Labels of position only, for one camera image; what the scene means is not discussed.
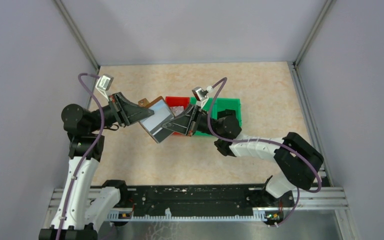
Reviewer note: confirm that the silver VIP card pile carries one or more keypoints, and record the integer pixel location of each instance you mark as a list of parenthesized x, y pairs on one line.
[(177, 110)]

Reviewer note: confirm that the red plastic bin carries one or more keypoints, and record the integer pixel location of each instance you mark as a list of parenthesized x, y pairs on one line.
[(177, 101)]

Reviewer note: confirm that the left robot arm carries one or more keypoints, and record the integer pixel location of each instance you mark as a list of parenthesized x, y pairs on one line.
[(79, 159)]

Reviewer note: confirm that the aluminium frame rail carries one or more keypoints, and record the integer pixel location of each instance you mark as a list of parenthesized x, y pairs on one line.
[(328, 198)]

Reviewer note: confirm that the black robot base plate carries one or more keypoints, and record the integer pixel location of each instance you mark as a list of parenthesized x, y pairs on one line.
[(214, 200)]

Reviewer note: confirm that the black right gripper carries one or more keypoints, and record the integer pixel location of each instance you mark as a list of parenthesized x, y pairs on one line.
[(181, 123)]

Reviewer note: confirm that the black VIP card stack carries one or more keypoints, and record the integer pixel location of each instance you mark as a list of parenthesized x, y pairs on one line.
[(226, 113)]

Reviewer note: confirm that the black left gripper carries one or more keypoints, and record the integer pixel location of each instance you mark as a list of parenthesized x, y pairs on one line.
[(127, 112)]

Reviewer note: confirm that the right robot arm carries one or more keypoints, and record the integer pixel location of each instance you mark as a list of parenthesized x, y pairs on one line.
[(299, 161)]

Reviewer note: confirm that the green bin with gold cards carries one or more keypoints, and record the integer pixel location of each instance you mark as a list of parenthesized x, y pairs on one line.
[(202, 129)]

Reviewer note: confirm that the green bin with black cards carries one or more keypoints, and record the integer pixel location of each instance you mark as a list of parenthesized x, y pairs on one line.
[(227, 104)]

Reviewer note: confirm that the brown leather card holder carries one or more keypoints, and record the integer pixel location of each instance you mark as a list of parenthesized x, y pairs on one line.
[(155, 117)]

